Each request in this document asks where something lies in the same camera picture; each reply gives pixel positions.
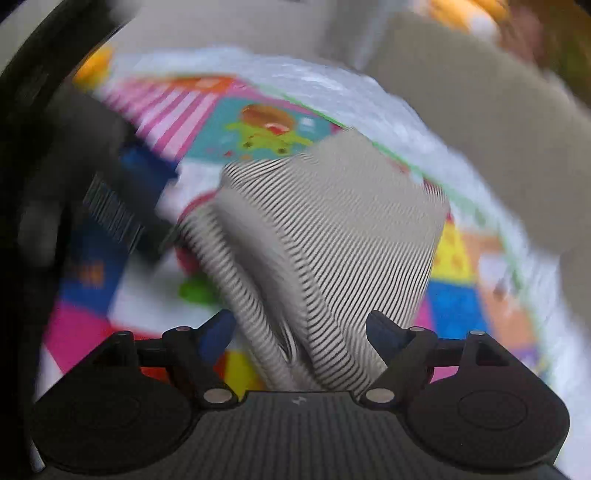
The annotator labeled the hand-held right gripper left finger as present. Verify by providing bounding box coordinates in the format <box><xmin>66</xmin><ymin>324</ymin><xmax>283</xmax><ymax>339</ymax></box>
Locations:
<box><xmin>98</xmin><ymin>308</ymin><xmax>237</xmax><ymax>407</ymax></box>

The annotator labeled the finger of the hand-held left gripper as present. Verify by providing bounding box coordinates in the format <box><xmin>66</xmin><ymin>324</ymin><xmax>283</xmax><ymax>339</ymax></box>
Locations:
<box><xmin>83</xmin><ymin>141</ymin><xmax>183</xmax><ymax>269</ymax></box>

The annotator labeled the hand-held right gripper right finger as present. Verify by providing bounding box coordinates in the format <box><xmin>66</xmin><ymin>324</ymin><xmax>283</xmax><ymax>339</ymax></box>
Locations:
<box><xmin>359</xmin><ymin>309</ymin><xmax>509</xmax><ymax>408</ymax></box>

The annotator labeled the beige striped shirt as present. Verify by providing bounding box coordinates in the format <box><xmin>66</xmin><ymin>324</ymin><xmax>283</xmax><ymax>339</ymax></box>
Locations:
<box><xmin>178</xmin><ymin>127</ymin><xmax>451</xmax><ymax>400</ymax></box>

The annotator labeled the colourful patchwork play mat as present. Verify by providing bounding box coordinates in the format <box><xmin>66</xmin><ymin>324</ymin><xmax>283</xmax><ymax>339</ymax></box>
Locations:
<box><xmin>37</xmin><ymin>74</ymin><xmax>550</xmax><ymax>398</ymax></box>

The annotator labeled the yellow plastic container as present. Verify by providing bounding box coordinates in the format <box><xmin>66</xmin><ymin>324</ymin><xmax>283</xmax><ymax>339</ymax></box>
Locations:
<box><xmin>74</xmin><ymin>46</ymin><xmax>116</xmax><ymax>90</ymax></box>

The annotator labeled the beige padded headboard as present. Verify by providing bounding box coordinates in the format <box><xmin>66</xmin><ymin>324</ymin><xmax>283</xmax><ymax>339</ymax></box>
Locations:
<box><xmin>365</xmin><ymin>11</ymin><xmax>591</xmax><ymax>259</ymax></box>

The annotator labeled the yellow plush toy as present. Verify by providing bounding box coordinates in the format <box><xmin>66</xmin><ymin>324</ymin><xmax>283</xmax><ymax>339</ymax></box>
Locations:
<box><xmin>425</xmin><ymin>0</ymin><xmax>506</xmax><ymax>35</ymax></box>

